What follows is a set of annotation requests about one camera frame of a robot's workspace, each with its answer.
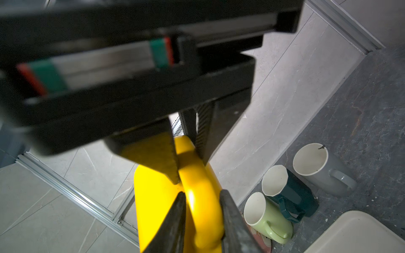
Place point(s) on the light green mug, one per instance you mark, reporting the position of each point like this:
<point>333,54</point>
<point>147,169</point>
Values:
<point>265,217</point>

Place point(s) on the dark green mug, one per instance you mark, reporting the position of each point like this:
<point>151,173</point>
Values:
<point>294,198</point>

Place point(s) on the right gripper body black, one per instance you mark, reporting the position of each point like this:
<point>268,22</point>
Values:
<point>74,72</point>

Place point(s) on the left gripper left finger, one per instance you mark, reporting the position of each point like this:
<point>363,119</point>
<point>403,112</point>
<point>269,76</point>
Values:
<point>171,234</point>

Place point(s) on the pink cartoon mug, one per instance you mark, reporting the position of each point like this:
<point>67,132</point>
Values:
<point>264,242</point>

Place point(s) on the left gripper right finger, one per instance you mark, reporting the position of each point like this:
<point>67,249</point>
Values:
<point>237,237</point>

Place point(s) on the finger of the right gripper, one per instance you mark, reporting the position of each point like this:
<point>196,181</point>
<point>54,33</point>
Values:
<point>208,124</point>
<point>151,145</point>

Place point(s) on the beige serving tray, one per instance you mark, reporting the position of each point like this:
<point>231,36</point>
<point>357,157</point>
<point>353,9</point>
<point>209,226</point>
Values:
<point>357,232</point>

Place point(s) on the grey mug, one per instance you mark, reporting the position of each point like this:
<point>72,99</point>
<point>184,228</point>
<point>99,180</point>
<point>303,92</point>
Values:
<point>323,169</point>

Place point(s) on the yellow mug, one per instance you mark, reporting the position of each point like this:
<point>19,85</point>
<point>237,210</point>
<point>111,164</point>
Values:
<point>155,194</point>

